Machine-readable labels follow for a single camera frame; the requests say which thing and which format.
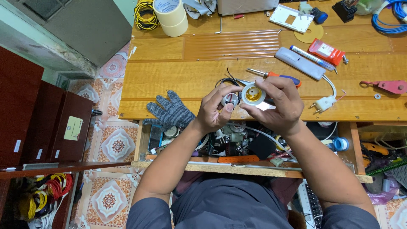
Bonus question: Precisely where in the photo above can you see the person's left hand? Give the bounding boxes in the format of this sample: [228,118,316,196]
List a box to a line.
[192,83,243,135]

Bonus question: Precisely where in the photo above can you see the person's right hand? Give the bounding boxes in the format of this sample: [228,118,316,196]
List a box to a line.
[240,76,306,138]

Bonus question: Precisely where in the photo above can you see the white socket base with wires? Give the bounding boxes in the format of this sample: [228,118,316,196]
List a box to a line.
[221,92,240,107]

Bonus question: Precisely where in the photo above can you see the white lamp socket brass inside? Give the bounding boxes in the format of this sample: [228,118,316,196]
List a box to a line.
[241,82,266,106]

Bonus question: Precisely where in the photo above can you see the grey knit work glove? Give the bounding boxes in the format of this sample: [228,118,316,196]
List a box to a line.
[142,90,196,129]

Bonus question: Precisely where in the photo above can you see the grey long plastic box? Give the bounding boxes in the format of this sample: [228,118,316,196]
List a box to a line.
[275,47,327,81]

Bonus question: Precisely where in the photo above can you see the open wooden drawer with parts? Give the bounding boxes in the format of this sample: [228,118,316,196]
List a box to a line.
[134,120,373,184]

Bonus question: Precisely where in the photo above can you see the orange plastic strip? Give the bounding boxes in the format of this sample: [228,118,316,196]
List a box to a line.
[217,155,260,164]

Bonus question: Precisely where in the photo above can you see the white marker pen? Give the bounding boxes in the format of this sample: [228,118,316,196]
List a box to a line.
[289,45,336,71]

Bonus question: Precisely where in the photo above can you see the blue white thread tape roll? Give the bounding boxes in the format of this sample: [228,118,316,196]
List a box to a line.
[333,137,350,152]

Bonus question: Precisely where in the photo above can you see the clear corrugated plastic sheet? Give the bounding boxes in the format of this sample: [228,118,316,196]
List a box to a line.
[183,29,281,61]

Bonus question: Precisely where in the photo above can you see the red plastic packet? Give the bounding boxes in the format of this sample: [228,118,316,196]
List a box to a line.
[308,38,346,66]

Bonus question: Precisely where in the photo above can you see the yellow round disc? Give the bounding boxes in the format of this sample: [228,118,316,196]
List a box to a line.
[294,24,324,44]

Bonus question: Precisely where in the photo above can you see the cream masking tape roll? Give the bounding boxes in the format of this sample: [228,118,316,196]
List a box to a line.
[153,0,186,27]
[160,15,189,38]

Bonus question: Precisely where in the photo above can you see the person's dark grey shirt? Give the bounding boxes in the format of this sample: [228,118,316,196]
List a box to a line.
[126,173,381,229]

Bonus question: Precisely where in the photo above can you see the blue black push button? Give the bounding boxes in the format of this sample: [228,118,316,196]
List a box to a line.
[310,7,329,25]

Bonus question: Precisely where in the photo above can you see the pale green plug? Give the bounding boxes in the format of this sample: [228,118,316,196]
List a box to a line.
[298,1,313,15]

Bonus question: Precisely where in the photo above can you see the white appliance housing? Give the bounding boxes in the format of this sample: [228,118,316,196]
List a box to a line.
[217,0,280,17]

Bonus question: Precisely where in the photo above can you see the side drawer with tools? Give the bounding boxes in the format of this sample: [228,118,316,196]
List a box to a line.
[357,122,407,205]

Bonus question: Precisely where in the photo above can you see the pale green white plastic part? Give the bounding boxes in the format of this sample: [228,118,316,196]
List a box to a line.
[355,0,387,16]

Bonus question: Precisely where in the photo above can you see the grey metal panel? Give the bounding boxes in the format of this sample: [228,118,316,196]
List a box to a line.
[6,0,133,68]

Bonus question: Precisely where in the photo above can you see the dark brown wooden cabinet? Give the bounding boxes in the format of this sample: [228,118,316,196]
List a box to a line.
[0,46,133,229]

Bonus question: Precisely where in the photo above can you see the orange blue handled screwdriver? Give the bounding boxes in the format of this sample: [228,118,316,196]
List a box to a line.
[246,68,302,88]

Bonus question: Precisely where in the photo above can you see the black wire loop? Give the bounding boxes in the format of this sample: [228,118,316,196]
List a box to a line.
[215,67,242,95]

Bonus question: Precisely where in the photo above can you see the white plug with cord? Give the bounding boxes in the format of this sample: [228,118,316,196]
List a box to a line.
[310,74,338,114]

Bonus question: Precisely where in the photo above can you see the white switch cover plate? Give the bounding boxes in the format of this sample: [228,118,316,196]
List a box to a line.
[269,4,315,34]

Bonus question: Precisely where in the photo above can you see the white tape and cable bundle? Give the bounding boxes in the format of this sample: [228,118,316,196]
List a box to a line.
[182,0,217,20]

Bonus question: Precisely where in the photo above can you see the pink metal pulley bracket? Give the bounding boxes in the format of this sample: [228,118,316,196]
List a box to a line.
[360,80,407,95]

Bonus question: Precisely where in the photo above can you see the yellow cable coil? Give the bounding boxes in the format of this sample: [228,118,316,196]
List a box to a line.
[134,0,160,31]

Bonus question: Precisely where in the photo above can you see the blue cable coil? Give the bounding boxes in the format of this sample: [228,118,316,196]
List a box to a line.
[371,0,407,34]

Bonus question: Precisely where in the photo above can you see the heap of coloured wire coils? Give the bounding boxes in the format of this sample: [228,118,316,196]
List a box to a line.
[17,173,74,229]

